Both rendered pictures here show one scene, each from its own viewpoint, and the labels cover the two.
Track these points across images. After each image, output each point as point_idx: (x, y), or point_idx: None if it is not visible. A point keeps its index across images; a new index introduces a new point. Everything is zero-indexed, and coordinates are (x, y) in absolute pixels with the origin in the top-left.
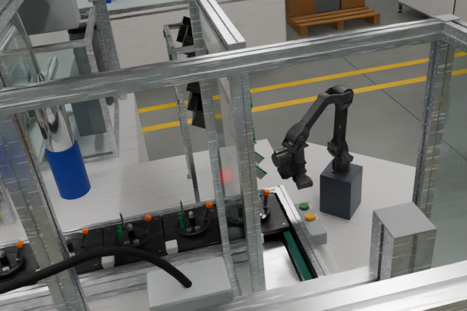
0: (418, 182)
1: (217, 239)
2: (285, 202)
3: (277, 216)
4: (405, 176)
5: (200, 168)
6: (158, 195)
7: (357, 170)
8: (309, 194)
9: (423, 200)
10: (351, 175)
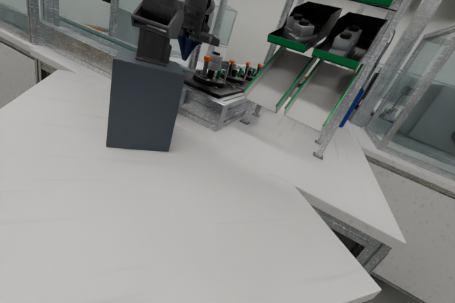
0: None
1: None
2: (197, 90)
3: (187, 78)
4: None
5: (331, 153)
6: (300, 124)
7: (120, 55)
8: (200, 147)
9: None
10: (126, 53)
